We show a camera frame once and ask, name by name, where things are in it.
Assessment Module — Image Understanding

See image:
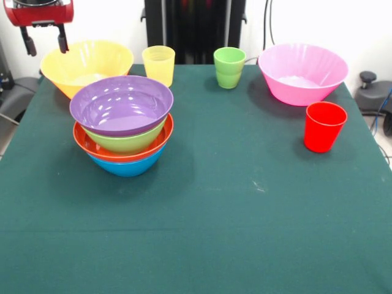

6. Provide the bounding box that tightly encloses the green plastic cup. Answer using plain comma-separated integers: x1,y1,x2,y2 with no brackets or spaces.
213,47,247,90

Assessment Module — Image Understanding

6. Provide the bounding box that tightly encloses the yellow plastic cup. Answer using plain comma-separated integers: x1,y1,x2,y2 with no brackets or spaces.
141,45,176,88

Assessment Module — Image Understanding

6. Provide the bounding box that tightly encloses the green plastic bowl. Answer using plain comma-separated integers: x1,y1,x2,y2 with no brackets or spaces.
81,118,168,156

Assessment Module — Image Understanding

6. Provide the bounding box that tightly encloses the red-orange plastic bowl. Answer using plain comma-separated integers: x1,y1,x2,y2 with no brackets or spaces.
72,113,175,164

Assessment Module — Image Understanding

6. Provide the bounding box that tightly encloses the large blue plastic bowl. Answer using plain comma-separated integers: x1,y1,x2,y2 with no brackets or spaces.
88,143,168,178

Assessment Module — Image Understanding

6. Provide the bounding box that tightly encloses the grey chair base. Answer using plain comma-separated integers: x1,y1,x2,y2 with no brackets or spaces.
0,76,40,123

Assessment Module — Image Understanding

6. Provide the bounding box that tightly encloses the pink plastic bowl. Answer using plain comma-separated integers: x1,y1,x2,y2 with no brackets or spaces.
257,42,350,107

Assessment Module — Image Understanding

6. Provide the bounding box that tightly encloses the black hanging cable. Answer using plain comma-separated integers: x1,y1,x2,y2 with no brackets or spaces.
262,0,277,44

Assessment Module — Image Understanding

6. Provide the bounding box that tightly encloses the dark green tablecloth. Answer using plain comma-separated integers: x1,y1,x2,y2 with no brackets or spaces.
0,63,392,294

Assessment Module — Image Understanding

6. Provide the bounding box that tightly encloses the purple plastic bowl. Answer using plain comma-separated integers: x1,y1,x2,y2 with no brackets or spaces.
69,75,175,137

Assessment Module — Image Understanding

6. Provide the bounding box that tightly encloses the red plastic cup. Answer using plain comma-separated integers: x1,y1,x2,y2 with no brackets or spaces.
303,101,349,154

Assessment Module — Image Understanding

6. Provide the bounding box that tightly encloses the black chair base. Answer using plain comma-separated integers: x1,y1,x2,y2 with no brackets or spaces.
355,70,392,137

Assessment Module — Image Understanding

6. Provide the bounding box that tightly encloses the orange plastic bowl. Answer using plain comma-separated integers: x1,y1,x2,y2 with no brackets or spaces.
40,39,135,100

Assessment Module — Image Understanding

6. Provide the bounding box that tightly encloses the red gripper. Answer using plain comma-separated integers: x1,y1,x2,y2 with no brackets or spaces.
3,0,75,58

